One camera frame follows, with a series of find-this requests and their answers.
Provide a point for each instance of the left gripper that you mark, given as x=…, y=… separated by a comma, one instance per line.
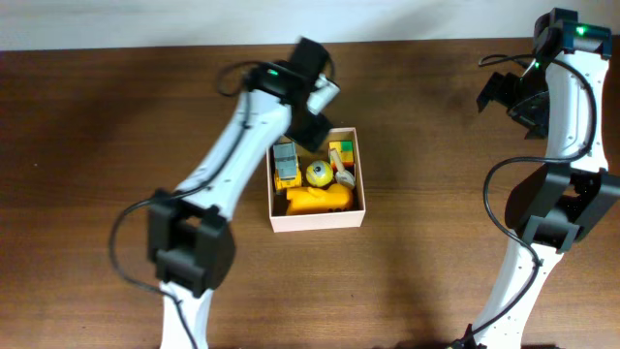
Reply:
x=315, y=136

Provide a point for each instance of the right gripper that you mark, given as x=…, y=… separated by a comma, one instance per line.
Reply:
x=496, y=89

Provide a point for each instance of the colourful puzzle cube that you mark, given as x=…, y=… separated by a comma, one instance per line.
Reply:
x=345, y=150

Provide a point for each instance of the yellow ball with eyes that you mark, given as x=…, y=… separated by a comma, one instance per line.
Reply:
x=319, y=174

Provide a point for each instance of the yellow grey toy truck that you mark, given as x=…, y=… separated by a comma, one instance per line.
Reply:
x=287, y=173

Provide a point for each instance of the white rattle drum toy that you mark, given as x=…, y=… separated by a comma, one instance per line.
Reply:
x=342, y=175

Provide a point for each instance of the orange toy dinosaur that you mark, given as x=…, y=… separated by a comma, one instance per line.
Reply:
x=311, y=200

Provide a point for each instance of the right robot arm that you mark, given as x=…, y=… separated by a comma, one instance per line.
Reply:
x=558, y=99

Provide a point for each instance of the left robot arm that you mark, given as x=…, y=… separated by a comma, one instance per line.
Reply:
x=189, y=240

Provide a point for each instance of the pink cardboard box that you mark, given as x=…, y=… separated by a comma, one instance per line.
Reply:
x=277, y=203

